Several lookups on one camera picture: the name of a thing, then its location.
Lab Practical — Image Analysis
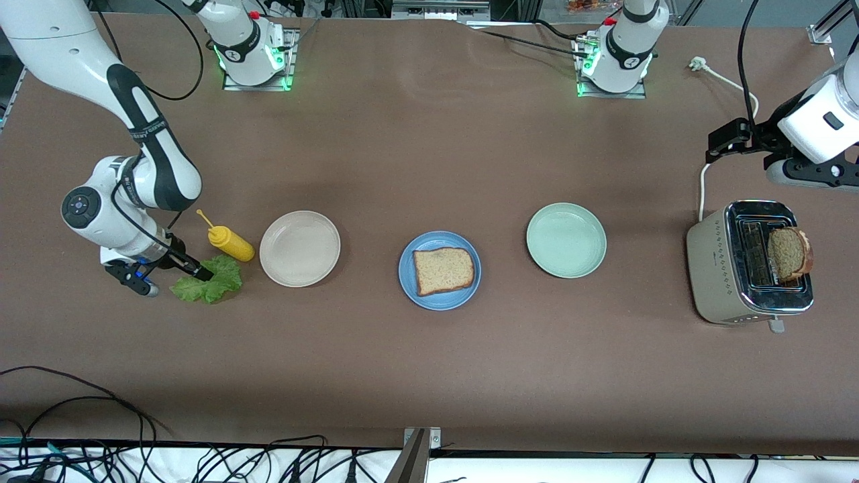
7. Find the green lettuce leaf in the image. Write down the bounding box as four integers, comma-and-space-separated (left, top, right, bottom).
169, 255, 244, 305

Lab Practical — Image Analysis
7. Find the yellow squeeze bottle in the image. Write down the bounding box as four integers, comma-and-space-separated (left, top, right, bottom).
196, 209, 256, 262

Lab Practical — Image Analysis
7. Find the brown bread slice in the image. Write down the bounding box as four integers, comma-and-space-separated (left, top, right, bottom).
412, 247, 476, 297
767, 227, 815, 282

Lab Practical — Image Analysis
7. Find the beige plate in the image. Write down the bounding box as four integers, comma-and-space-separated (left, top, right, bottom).
259, 210, 342, 288

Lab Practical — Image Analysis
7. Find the green plate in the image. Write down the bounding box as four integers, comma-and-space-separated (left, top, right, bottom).
526, 202, 608, 279

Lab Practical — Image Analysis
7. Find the blue plate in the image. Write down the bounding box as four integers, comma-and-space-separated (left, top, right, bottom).
398, 231, 482, 311

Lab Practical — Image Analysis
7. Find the beige chrome toaster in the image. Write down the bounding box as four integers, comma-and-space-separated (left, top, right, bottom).
685, 199, 815, 334

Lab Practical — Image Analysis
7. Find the white shelf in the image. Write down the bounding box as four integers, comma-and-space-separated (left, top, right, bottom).
0, 439, 859, 483

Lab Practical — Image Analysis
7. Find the white toaster power cable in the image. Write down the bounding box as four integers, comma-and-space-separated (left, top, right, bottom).
688, 56, 760, 222

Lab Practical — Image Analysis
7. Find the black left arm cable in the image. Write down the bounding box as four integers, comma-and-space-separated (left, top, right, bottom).
737, 0, 762, 135

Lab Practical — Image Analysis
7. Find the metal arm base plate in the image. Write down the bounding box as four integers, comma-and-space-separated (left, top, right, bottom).
223, 28, 299, 92
574, 34, 648, 100

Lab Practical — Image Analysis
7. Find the aluminium frame rail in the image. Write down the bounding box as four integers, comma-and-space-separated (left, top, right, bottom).
807, 0, 859, 46

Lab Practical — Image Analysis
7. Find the black base cable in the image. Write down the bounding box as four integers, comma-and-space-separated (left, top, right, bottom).
463, 19, 595, 60

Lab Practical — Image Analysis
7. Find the metal table bracket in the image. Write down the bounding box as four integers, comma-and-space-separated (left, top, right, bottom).
386, 427, 442, 483

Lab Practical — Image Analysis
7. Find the grey metal bracket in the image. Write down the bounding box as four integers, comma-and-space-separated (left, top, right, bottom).
391, 0, 491, 21

